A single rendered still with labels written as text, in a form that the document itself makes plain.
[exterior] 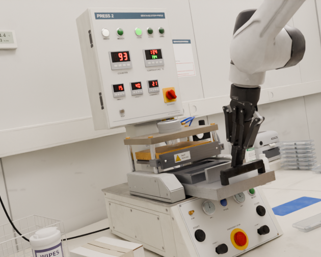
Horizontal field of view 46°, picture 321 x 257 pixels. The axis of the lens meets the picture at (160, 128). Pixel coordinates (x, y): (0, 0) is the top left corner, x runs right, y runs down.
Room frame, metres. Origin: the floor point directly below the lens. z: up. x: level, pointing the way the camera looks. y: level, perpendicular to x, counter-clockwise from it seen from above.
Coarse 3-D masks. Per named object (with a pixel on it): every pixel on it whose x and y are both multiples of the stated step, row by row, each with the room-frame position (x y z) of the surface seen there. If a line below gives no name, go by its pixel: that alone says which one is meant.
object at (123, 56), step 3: (114, 54) 1.33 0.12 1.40; (117, 54) 1.33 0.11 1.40; (120, 54) 1.34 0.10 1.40; (123, 54) 1.35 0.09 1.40; (126, 54) 1.35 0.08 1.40; (114, 57) 1.33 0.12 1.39; (117, 57) 1.33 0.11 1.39; (120, 57) 1.34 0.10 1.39; (123, 57) 1.35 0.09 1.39; (126, 57) 1.35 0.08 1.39; (114, 60) 1.33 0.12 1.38; (117, 60) 1.33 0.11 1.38; (120, 60) 1.34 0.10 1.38; (123, 60) 1.35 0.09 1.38; (126, 60) 1.35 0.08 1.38
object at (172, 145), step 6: (168, 144) 1.27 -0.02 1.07; (174, 144) 1.26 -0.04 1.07; (180, 144) 1.30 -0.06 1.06; (186, 144) 1.27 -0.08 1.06; (192, 144) 1.24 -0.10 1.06; (198, 144) 1.23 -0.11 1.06; (144, 150) 1.30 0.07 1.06; (156, 150) 1.23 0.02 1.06; (162, 150) 1.21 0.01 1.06; (168, 150) 1.18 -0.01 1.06; (174, 150) 1.18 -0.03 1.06; (138, 156) 1.28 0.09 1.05; (144, 156) 1.24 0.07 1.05; (150, 156) 1.21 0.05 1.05; (156, 156) 1.18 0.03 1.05; (138, 162) 1.28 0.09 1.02; (144, 162) 1.25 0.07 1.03
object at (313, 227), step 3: (303, 219) 1.18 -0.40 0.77; (318, 222) 1.13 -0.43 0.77; (294, 225) 1.14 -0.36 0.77; (312, 225) 1.12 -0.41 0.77; (315, 225) 1.13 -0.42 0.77; (318, 225) 1.14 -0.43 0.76; (300, 228) 1.12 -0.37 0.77; (303, 228) 1.11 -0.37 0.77; (306, 228) 1.11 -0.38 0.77; (309, 228) 1.11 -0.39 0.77; (312, 228) 1.13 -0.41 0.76; (315, 228) 1.14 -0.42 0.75; (303, 231) 1.13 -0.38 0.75; (306, 231) 1.12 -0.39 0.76; (309, 231) 1.13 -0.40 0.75
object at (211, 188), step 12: (216, 168) 1.04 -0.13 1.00; (216, 180) 1.03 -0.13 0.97; (240, 180) 1.00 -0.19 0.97; (252, 180) 1.01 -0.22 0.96; (264, 180) 1.04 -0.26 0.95; (192, 192) 1.03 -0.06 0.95; (204, 192) 0.98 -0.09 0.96; (216, 192) 0.94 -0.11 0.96; (228, 192) 0.96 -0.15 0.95; (240, 192) 0.99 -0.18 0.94
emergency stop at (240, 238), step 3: (234, 234) 1.06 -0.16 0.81; (237, 234) 1.05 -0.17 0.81; (240, 234) 1.05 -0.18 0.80; (243, 234) 1.06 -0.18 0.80; (234, 237) 1.05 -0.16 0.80; (237, 237) 1.05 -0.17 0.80; (240, 237) 1.05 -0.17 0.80; (243, 237) 1.05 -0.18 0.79; (234, 240) 1.04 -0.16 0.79; (237, 240) 1.04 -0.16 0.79; (240, 240) 1.04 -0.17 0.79; (243, 240) 1.05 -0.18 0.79; (246, 240) 1.05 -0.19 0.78; (237, 243) 1.04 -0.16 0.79; (240, 243) 1.04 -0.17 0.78; (243, 243) 1.04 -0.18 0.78
